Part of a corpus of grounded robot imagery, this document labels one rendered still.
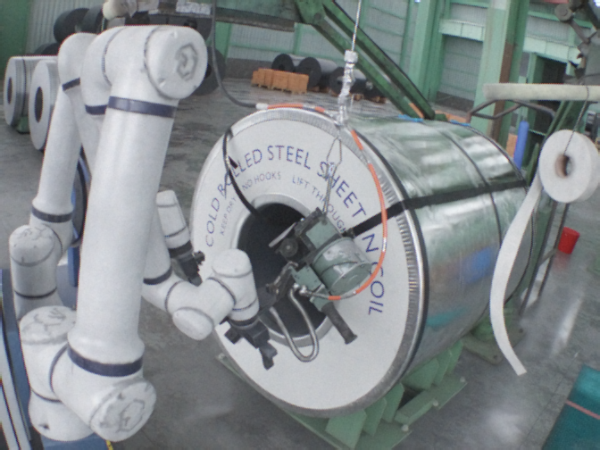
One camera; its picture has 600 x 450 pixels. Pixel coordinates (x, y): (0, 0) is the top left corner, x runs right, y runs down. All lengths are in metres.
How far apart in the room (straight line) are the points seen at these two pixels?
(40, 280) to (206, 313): 0.59
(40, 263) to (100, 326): 0.62
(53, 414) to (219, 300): 0.48
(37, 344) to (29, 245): 0.47
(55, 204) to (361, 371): 1.15
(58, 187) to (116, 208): 0.78
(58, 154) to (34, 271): 0.35
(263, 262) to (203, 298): 1.08
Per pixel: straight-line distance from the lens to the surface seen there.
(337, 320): 1.46
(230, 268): 1.09
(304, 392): 1.94
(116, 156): 0.75
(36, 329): 1.00
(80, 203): 2.77
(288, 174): 1.74
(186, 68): 0.75
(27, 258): 1.41
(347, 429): 2.16
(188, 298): 1.07
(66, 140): 1.48
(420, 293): 1.48
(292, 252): 1.56
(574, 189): 1.06
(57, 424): 1.12
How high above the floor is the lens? 1.54
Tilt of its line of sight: 20 degrees down
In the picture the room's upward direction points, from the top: 10 degrees clockwise
